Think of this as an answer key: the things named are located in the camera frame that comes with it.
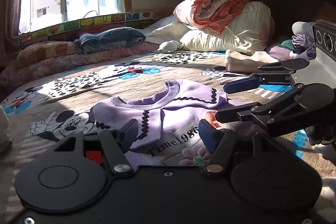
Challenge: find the purple knit sweater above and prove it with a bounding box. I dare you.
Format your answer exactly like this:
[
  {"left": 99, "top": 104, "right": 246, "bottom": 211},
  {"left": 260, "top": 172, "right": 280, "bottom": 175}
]
[{"left": 93, "top": 80, "right": 255, "bottom": 168}]

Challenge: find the pile of purple grey clothes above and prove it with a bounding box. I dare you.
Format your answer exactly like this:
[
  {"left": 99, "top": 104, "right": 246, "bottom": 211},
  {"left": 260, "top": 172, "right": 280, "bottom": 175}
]
[{"left": 265, "top": 22, "right": 317, "bottom": 61}]

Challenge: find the beige folded garment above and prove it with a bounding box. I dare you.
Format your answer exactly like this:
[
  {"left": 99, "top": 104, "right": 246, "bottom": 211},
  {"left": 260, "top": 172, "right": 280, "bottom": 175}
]
[{"left": 225, "top": 50, "right": 278, "bottom": 74}]

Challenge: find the cream white quilt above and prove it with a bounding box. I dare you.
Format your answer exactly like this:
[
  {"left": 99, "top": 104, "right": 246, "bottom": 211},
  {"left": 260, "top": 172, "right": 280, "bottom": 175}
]
[{"left": 141, "top": 2, "right": 272, "bottom": 55}]

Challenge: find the Mickey Mouse brown blanket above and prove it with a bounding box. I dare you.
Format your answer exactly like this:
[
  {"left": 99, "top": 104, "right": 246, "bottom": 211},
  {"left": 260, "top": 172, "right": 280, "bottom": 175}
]
[{"left": 0, "top": 49, "right": 336, "bottom": 224}]

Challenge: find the dark wooden headboard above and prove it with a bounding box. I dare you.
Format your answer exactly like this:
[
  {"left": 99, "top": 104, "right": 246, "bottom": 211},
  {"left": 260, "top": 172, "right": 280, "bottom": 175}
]
[{"left": 253, "top": 0, "right": 335, "bottom": 40}]

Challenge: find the orange rolled quilt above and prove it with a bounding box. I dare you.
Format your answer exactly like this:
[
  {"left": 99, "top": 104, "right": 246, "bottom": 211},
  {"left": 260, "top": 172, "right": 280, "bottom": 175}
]
[{"left": 173, "top": 0, "right": 250, "bottom": 34}]

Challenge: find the blue folded blanket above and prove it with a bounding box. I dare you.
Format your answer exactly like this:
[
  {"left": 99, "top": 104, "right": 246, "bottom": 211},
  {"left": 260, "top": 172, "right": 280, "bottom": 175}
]
[{"left": 74, "top": 27, "right": 146, "bottom": 54}]

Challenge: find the white plush toy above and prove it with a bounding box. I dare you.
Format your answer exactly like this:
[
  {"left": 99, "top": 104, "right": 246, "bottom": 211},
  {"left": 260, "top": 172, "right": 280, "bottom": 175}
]
[{"left": 158, "top": 40, "right": 183, "bottom": 53}]

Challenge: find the pink patterned cloth pile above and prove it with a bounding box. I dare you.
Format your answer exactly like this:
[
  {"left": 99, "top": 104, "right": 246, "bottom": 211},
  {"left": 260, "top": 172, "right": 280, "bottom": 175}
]
[{"left": 0, "top": 106, "right": 13, "bottom": 156}]

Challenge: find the pink floral quilt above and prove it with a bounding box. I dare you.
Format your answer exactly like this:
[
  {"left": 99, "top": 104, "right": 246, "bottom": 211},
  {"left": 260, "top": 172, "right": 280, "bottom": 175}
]
[{"left": 1, "top": 41, "right": 158, "bottom": 90}]

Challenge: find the colourful alphabet foam mat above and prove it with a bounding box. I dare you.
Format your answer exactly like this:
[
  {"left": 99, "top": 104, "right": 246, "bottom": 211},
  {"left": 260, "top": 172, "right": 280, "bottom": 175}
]
[{"left": 15, "top": 7, "right": 173, "bottom": 46}]

